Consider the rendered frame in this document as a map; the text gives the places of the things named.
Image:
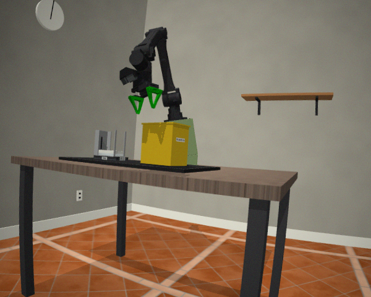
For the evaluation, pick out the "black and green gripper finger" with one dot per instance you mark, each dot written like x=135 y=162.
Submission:
x=158 y=93
x=132 y=98

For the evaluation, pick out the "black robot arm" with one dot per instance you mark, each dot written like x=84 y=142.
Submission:
x=141 y=58

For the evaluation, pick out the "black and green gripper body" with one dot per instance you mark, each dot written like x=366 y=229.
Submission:
x=142 y=88

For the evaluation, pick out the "yellow open-top bin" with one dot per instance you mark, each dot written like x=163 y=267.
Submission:
x=165 y=144

